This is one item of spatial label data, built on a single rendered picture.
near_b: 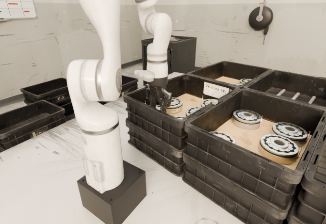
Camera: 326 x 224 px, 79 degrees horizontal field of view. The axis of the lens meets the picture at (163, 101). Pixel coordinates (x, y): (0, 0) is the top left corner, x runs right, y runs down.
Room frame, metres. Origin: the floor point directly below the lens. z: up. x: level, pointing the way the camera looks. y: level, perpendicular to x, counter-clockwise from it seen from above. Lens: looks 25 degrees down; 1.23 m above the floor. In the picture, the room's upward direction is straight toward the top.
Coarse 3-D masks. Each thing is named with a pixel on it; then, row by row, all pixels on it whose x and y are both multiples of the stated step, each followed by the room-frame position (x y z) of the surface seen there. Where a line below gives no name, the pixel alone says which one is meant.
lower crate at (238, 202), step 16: (192, 160) 0.46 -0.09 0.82; (192, 176) 0.47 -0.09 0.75; (208, 176) 0.42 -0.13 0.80; (208, 192) 0.43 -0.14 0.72; (224, 192) 0.40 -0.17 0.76; (240, 192) 0.36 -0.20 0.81; (224, 208) 0.38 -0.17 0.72; (240, 208) 0.36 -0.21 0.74; (256, 208) 0.34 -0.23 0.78; (272, 208) 0.31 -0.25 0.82
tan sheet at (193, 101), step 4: (180, 96) 0.92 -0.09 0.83; (184, 96) 0.92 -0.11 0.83; (188, 96) 0.92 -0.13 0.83; (192, 96) 0.92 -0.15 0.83; (184, 100) 0.87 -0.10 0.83; (188, 100) 0.87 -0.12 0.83; (192, 100) 0.87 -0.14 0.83; (196, 100) 0.87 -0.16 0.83; (200, 100) 0.87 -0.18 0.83; (184, 104) 0.83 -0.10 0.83; (188, 104) 0.83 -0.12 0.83; (192, 104) 0.83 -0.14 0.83; (196, 104) 0.83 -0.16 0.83; (200, 104) 0.83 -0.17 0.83; (184, 108) 0.79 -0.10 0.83; (188, 108) 0.79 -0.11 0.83; (180, 112) 0.75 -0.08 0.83; (184, 112) 0.75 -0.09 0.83
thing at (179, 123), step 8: (168, 80) 0.88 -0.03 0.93; (208, 80) 0.88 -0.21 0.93; (144, 88) 0.78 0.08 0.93; (128, 96) 0.69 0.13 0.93; (224, 96) 0.69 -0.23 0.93; (136, 104) 0.64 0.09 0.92; (144, 104) 0.62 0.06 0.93; (208, 104) 0.62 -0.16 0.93; (152, 112) 0.58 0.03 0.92; (160, 112) 0.56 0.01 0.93; (168, 120) 0.53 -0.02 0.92; (176, 120) 0.51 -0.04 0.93; (184, 120) 0.51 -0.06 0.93
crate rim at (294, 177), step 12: (228, 96) 0.69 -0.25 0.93; (276, 96) 0.69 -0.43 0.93; (312, 108) 0.60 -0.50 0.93; (192, 120) 0.51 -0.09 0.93; (324, 120) 0.51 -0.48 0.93; (192, 132) 0.47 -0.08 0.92; (204, 132) 0.45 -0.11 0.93; (216, 144) 0.42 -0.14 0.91; (228, 144) 0.40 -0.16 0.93; (312, 144) 0.40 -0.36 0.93; (240, 156) 0.37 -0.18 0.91; (252, 156) 0.35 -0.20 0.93; (264, 168) 0.33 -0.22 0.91; (276, 168) 0.32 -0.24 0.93; (288, 168) 0.32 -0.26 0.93; (300, 168) 0.32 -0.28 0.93; (288, 180) 0.30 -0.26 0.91; (300, 180) 0.30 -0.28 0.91
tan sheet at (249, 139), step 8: (264, 120) 0.68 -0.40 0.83; (224, 128) 0.62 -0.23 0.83; (232, 128) 0.62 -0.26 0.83; (240, 128) 0.62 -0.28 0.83; (264, 128) 0.62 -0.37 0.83; (232, 136) 0.57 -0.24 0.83; (240, 136) 0.57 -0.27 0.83; (248, 136) 0.57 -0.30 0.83; (256, 136) 0.57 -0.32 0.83; (240, 144) 0.53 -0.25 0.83; (248, 144) 0.53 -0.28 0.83; (256, 144) 0.53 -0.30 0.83; (256, 152) 0.49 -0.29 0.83; (296, 160) 0.45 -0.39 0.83
